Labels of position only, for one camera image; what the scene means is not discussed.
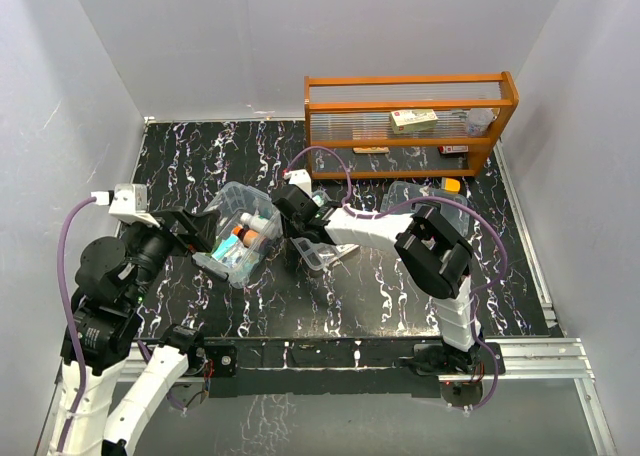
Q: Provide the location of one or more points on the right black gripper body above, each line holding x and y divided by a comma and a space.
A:
294, 228

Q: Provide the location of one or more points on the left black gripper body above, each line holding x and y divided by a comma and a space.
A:
152, 246

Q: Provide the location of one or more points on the teal tape packet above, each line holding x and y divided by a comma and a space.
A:
232, 256

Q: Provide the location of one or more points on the clear plastic medicine kit box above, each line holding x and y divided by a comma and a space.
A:
233, 200

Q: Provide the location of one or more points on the clear plastic tray insert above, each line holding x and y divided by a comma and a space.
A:
320, 256

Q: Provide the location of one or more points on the brown medicine bottle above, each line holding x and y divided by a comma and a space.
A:
247, 236

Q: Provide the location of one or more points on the clear kit lid black handle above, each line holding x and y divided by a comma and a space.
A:
400, 191

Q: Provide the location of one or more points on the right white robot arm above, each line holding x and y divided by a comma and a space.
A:
434, 253

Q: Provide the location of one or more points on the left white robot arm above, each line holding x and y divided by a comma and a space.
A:
113, 278

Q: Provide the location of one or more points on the beige medicine box on shelf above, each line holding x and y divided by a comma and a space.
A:
412, 120

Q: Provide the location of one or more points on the flat wooden piece under shelf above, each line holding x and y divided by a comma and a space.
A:
371, 150

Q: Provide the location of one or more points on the red white box under shelf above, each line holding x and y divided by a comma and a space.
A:
453, 150

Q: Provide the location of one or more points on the yellow grey small device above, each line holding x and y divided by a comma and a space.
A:
451, 185

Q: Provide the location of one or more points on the orange wooden shelf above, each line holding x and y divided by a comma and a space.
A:
341, 113

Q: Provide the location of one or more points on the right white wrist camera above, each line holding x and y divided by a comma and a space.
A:
300, 178

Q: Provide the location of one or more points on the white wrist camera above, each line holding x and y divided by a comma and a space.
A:
300, 178
128, 203

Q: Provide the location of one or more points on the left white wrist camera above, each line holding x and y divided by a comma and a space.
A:
128, 203

